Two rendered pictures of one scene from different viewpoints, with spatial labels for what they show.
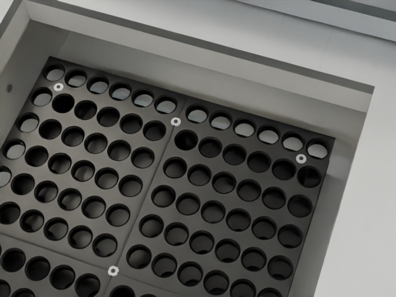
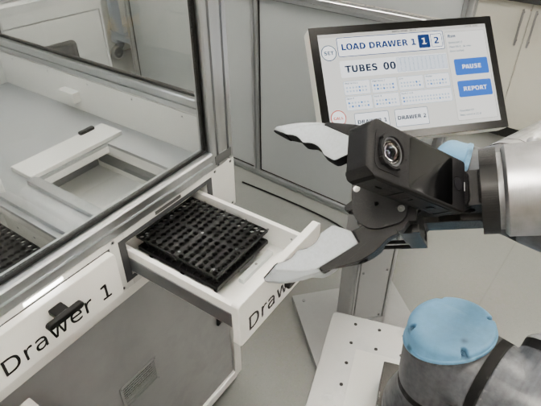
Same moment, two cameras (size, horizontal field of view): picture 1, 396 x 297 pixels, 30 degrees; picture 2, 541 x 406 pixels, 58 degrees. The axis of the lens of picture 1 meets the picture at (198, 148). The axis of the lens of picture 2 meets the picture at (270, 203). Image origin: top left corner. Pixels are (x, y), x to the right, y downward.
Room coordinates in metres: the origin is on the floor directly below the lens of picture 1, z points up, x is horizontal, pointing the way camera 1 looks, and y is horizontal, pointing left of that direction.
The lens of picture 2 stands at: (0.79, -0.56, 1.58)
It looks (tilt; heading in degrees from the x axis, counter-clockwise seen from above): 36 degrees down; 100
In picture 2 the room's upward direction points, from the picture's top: straight up
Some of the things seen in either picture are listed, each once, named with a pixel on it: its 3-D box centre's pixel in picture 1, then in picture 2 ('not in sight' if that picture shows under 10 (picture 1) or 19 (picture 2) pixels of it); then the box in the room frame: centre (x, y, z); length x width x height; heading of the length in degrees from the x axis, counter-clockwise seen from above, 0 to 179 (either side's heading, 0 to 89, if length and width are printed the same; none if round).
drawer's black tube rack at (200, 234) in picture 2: not in sight; (204, 243); (0.51, 0.22, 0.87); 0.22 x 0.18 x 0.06; 155
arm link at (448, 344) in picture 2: not in sight; (448, 351); (0.97, -0.08, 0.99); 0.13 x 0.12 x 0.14; 144
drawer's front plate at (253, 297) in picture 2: not in sight; (279, 279); (0.69, 0.13, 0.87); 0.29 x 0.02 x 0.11; 65
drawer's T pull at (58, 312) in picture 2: not in sight; (60, 312); (0.33, -0.04, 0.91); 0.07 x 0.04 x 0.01; 65
